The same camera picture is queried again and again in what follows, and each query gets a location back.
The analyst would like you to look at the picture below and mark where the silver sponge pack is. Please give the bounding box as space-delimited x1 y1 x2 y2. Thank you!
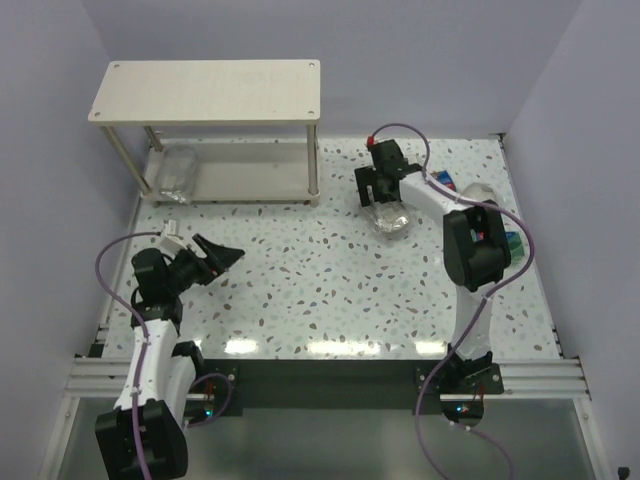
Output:
362 202 412 240
154 145 199 204
462 182 500 205

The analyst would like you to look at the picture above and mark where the green sponge pack red logo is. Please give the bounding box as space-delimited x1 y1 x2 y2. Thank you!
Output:
506 231 525 267

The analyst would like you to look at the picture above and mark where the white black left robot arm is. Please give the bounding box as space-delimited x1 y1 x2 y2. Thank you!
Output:
95 233 245 479

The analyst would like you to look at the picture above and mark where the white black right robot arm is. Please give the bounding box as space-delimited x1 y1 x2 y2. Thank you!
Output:
354 137 511 364

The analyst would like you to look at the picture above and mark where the beige two-tier wooden shelf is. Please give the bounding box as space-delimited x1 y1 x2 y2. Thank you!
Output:
88 59 322 203

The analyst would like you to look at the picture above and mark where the green sponge pack blue label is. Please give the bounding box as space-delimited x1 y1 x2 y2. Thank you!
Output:
432 170 457 192

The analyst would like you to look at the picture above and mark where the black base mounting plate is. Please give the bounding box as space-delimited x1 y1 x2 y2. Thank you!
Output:
149 357 501 419

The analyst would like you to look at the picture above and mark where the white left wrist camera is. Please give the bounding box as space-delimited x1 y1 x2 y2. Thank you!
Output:
159 219 190 257

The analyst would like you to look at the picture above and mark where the aluminium frame rail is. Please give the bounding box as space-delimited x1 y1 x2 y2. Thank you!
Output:
63 358 591 400

